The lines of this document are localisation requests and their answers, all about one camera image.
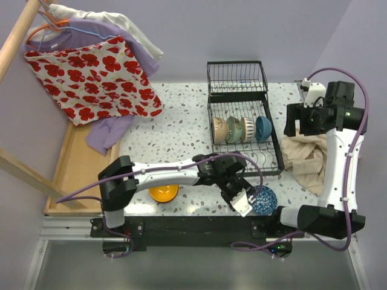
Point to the white hanging garment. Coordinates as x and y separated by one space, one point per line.
61 12

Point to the lilac purple shirt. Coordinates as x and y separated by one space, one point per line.
77 34

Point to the black wire dish rack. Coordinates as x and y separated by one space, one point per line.
239 89

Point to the beige crumpled cloth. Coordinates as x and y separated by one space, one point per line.
306 157

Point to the orange yellow bowl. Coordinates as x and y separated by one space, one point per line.
164 194

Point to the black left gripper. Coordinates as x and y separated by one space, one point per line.
234 188

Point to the wooden clothes rail frame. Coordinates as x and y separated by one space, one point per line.
32 126

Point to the blue triangle pattern bowl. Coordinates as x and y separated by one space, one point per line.
263 202

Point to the striped cream bowl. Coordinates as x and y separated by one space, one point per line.
249 129

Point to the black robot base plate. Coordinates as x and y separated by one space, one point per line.
186 231

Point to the light wooden tray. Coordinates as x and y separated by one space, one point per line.
78 166

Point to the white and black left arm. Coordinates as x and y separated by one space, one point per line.
123 178

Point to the orange clothes hanger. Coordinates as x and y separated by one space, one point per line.
51 23

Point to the mint green bowl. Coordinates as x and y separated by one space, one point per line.
235 130

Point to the solid blue bowl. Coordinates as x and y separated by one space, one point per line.
263 128

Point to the red poppy print cloth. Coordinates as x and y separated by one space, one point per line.
106 79

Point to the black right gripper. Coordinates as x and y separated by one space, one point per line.
297 111

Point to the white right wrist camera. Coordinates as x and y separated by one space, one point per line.
315 93

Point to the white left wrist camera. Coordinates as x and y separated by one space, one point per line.
240 204

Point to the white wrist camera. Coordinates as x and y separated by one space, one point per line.
240 204
315 93

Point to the floral pattern bowl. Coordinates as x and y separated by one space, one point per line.
220 130

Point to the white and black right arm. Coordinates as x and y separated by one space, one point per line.
329 110

